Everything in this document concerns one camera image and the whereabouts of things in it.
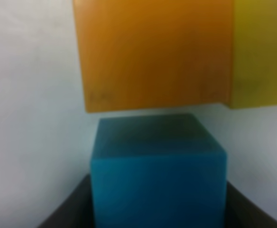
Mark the orange cube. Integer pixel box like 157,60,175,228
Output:
73,0,233,113

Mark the yellow cube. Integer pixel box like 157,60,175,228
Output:
230,0,277,108

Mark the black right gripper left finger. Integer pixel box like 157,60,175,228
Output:
39,174,94,228

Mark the blue cube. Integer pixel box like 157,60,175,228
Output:
90,114,227,228

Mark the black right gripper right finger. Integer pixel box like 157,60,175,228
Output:
224,182,277,228

